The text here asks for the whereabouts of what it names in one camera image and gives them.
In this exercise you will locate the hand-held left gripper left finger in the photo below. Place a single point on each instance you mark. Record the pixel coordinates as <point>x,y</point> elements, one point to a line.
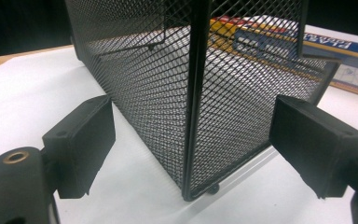
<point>80,146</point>

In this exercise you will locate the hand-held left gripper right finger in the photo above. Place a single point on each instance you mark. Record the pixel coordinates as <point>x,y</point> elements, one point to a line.
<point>313,143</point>

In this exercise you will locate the black mesh metal organizer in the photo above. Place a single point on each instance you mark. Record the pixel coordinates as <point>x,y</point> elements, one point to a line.
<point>195,93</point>

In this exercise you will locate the blue and yellow flat box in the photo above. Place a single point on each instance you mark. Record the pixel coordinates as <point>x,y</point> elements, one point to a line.
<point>345,62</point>

